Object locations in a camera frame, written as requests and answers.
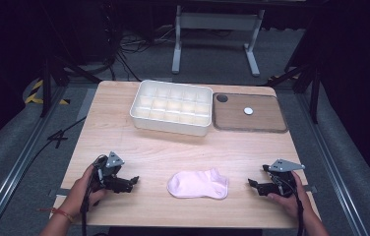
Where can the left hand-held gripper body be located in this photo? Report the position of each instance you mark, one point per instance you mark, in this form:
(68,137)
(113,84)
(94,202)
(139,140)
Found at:
(102,177)

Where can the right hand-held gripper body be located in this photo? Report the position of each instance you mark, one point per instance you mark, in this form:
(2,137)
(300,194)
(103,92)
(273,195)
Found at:
(284,182)

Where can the pink sock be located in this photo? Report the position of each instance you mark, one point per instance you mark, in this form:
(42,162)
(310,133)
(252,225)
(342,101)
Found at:
(197,185)

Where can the white compartment storage box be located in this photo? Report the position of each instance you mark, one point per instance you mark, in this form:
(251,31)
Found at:
(171,106)

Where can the person's right hand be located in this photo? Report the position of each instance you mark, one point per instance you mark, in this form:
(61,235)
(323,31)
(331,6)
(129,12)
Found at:
(291,205)

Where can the person's left hand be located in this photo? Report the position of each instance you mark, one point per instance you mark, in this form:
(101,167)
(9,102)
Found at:
(79,195)

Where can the grey tape strip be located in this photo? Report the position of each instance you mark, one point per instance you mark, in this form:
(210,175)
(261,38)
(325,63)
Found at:
(310,188)
(60,192)

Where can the wooden box lid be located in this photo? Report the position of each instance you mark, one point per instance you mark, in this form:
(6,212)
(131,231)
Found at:
(258,121)

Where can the black tripod stand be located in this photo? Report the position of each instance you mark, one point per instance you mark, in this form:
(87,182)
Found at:
(46,88)
(314,95)

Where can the yellow and black floor tape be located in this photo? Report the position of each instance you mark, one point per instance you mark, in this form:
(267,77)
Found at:
(32,98)

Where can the aluminium floor rail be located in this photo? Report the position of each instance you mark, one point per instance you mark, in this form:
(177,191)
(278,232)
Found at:
(334,167)
(15,173)

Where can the white metal desk frame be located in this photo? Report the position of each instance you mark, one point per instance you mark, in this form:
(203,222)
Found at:
(217,21)

